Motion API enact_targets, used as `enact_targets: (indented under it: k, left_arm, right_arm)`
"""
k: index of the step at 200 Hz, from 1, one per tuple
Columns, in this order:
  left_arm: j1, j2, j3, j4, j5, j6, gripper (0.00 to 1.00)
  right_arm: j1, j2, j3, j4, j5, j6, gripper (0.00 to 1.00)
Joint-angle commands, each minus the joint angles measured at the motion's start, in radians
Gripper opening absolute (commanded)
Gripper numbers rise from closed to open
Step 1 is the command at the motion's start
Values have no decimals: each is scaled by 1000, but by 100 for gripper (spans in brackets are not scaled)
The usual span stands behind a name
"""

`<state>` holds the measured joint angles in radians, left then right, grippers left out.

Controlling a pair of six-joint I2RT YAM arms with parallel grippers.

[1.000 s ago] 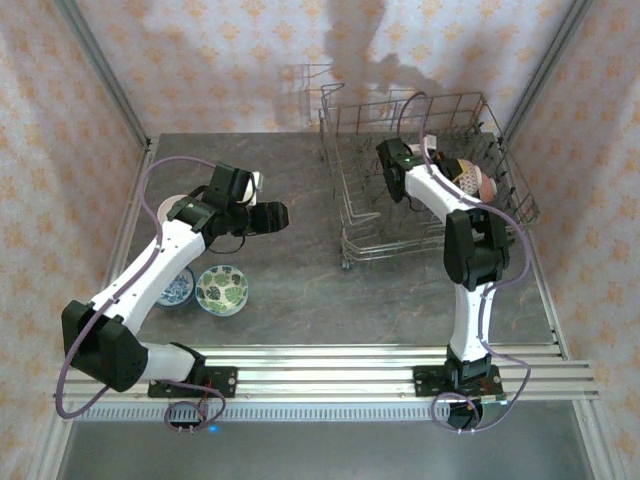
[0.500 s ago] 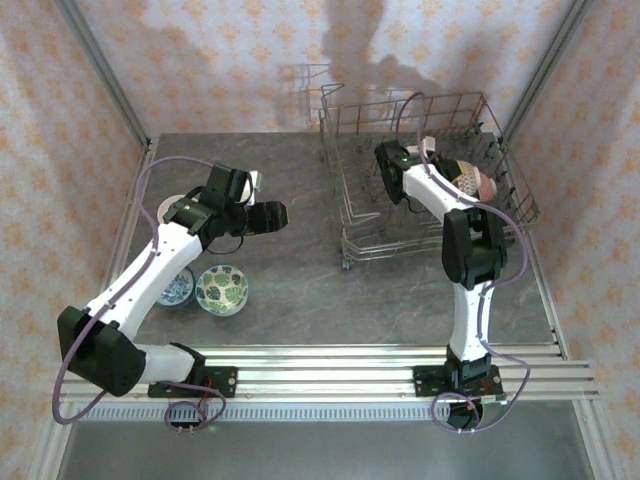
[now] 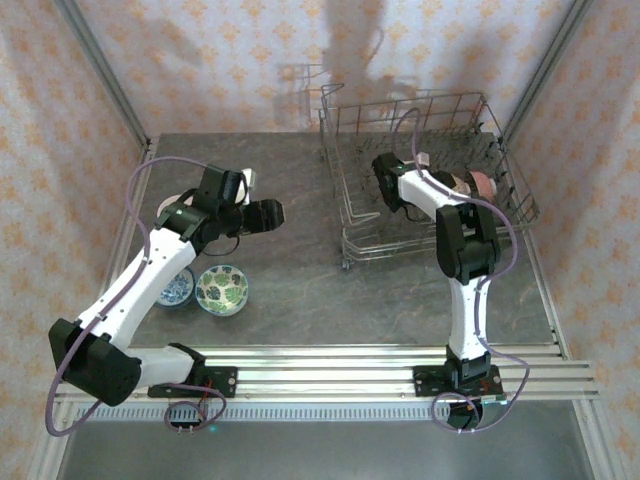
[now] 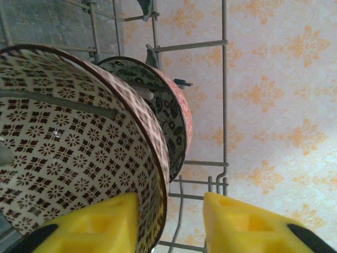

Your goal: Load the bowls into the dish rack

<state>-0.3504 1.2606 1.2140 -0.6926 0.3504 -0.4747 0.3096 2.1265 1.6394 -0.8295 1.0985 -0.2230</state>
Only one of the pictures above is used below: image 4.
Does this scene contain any black floral bowl pink exterior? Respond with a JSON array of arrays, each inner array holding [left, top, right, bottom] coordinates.
[[96, 56, 193, 184]]

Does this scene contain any brown flower pattern bowl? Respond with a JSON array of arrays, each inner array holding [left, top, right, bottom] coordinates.
[[0, 44, 169, 253]]

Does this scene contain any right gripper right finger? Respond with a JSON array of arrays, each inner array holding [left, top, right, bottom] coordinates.
[[203, 191, 337, 253]]

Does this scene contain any grey wire dish rack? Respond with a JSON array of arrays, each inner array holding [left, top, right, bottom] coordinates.
[[0, 0, 230, 253]]

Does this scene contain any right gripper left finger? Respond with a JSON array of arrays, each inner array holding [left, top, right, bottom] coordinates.
[[15, 192, 140, 253]]

